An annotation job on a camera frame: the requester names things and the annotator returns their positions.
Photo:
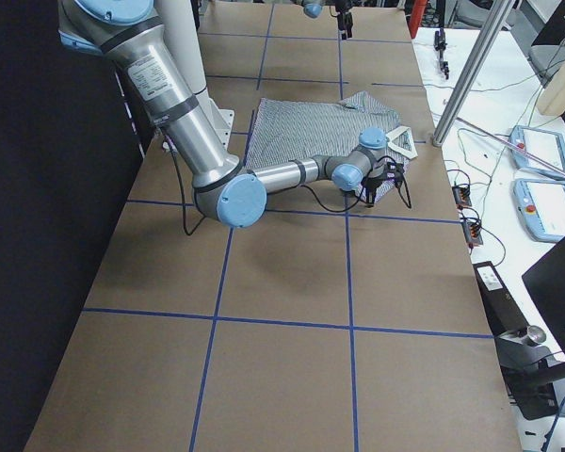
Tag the teach pendant upper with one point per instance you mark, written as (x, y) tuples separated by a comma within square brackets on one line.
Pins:
[(546, 145)]

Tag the aluminium frame post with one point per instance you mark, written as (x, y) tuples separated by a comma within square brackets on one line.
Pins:
[(483, 45)]

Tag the small circuit board upper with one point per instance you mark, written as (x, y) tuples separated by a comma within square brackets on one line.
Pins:
[(461, 194)]

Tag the teach pendant lower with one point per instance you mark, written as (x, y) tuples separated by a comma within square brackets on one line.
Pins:
[(541, 207)]

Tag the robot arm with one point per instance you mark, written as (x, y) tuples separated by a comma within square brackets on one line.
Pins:
[(313, 8), (155, 43)]

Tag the black monitor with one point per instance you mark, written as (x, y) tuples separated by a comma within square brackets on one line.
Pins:
[(545, 284)]

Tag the small circuit board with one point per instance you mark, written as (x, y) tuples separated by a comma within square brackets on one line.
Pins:
[(461, 194), (472, 232)]

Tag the teach pendant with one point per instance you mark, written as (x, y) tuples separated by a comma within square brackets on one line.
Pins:
[(546, 145), (541, 207)]

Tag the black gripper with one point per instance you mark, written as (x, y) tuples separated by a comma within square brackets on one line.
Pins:
[(373, 182), (344, 10)]

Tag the striped polo shirt white collar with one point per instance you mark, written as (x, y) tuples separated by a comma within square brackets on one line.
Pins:
[(295, 143)]

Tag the black box with label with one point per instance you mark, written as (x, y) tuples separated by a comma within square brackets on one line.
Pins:
[(502, 312)]

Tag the small circuit board lower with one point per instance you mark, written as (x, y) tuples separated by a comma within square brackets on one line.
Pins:
[(472, 232)]

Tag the metal cylinder weight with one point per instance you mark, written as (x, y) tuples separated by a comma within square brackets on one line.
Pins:
[(534, 336)]

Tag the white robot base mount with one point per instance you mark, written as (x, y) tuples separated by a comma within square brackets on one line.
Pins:
[(200, 129)]

